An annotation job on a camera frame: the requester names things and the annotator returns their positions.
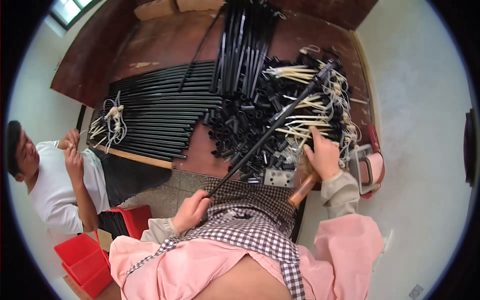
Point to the person's left hand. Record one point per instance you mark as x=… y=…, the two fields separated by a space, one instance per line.
x=189 y=213

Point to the person's right hand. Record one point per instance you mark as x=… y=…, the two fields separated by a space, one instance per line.
x=325 y=157

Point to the long black rod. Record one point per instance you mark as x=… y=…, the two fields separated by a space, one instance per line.
x=270 y=131

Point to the grey metal block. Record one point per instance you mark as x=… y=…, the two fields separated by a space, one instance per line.
x=279 y=177

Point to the red plastic stool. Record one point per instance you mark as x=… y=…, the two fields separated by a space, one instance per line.
x=135 y=221

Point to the black sheet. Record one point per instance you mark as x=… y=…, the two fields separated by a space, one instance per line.
x=131 y=176

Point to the person's body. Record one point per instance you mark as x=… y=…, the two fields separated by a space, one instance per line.
x=240 y=262

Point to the wooden plank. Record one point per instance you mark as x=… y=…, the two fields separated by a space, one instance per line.
x=131 y=156

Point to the pile of black plastic tubes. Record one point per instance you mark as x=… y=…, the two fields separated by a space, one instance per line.
x=247 y=127

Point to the stack of black rods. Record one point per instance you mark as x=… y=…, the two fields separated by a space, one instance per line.
x=161 y=108

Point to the red plastic bin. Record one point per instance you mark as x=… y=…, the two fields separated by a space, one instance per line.
x=84 y=262

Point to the bundle of black ribbed rods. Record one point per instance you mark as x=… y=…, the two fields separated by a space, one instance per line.
x=243 y=45

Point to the cardboard boxes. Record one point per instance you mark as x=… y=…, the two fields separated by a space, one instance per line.
x=168 y=6

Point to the window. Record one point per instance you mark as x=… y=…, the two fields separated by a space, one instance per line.
x=69 y=9

